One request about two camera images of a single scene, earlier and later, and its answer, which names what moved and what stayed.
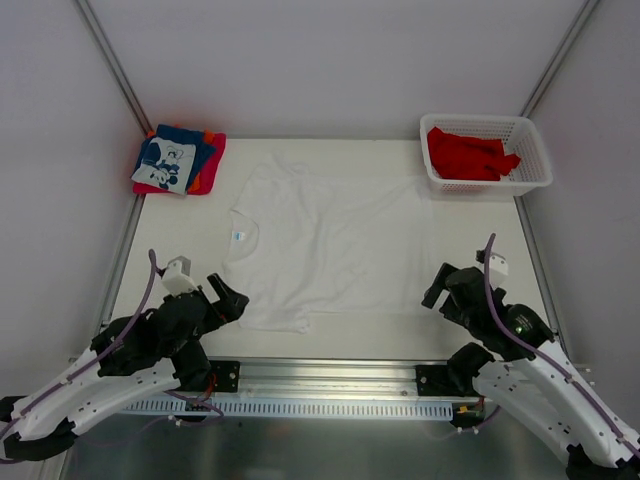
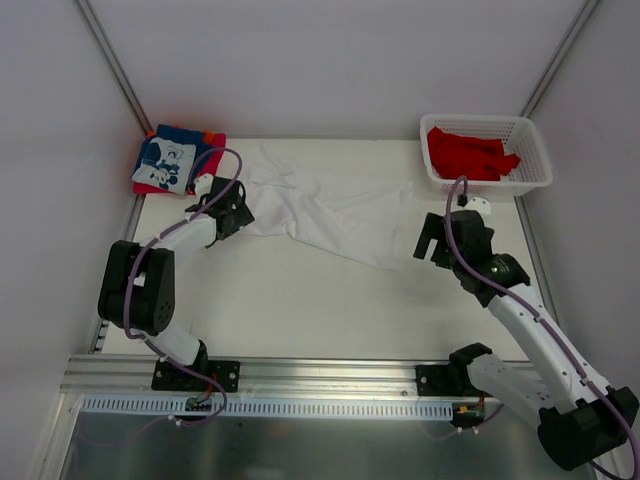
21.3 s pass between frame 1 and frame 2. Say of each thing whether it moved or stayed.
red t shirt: stayed
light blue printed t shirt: stayed
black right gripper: moved
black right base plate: stayed
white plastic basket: stayed
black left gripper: moved
